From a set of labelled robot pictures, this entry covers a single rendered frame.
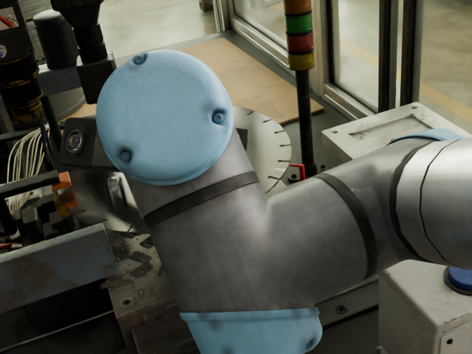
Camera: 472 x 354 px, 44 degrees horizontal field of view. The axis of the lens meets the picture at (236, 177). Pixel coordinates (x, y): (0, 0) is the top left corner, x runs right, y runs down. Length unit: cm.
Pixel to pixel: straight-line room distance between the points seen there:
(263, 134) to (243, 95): 59
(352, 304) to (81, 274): 38
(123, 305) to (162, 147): 47
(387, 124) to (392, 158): 59
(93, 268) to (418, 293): 35
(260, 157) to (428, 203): 49
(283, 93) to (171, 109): 111
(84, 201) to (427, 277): 43
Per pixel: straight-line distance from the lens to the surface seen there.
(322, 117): 130
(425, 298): 65
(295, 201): 35
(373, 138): 92
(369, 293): 86
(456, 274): 67
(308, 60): 98
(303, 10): 95
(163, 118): 31
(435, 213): 32
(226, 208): 32
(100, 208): 75
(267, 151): 80
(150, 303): 75
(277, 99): 139
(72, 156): 54
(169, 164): 31
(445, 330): 64
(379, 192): 36
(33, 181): 80
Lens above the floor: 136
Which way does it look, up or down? 33 degrees down
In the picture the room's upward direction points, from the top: 9 degrees counter-clockwise
